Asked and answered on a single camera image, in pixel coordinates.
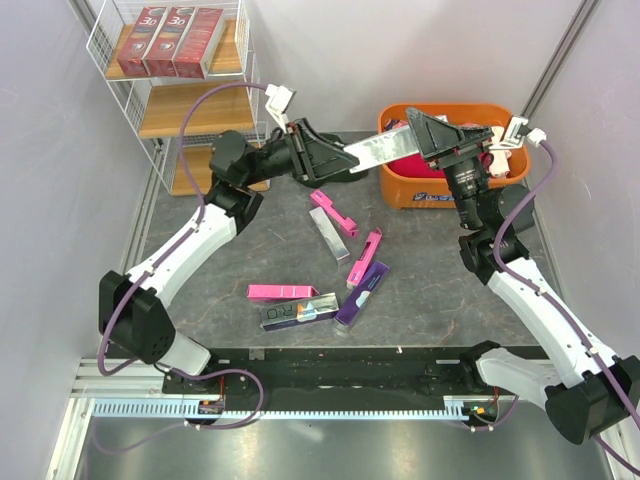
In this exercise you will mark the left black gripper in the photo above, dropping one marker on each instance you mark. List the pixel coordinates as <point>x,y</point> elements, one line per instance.
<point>291,129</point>

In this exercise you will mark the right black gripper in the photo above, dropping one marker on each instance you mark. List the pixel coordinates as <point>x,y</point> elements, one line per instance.
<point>437,139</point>

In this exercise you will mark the red white toothpaste box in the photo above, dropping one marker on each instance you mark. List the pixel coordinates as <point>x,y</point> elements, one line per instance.
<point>195,53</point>

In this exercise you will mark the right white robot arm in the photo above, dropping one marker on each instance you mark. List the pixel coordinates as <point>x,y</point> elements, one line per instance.
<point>587,388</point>

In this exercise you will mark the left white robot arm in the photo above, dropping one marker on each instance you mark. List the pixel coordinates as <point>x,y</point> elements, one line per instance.
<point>133,306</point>

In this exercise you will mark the red folded cloth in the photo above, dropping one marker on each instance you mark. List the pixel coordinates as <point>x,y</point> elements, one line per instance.
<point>414,166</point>

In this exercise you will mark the pink open toothpaste box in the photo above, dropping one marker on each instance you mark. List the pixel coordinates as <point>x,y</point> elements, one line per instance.
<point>347,225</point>

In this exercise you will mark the white pink cloth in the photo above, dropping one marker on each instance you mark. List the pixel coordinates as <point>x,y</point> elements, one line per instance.
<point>499,165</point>

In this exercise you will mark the orange plastic basket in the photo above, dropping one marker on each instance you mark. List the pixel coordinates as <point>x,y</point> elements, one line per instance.
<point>400,192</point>

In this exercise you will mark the patterned cloth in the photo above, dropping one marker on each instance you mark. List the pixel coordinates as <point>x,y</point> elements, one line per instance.
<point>392,124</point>

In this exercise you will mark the pink toothpaste box upright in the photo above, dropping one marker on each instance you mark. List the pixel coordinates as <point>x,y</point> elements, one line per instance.
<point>363,262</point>

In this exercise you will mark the purple toothpaste box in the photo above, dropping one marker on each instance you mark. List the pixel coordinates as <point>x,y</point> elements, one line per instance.
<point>348,313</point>

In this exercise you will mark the pink toothpaste box lying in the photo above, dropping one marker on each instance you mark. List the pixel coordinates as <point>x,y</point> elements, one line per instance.
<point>279,292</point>

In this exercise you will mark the silver R&O toothpaste box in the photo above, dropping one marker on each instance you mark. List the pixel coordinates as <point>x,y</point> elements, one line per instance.
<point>299,312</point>

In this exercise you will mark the white wire wooden shelf rack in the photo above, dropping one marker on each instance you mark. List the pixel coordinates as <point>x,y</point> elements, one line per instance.
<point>174,119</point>

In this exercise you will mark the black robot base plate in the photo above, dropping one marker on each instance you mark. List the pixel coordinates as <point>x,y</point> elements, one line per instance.
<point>433,371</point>

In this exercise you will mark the grey cable duct rail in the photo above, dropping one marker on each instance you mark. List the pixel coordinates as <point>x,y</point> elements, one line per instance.
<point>451,409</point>

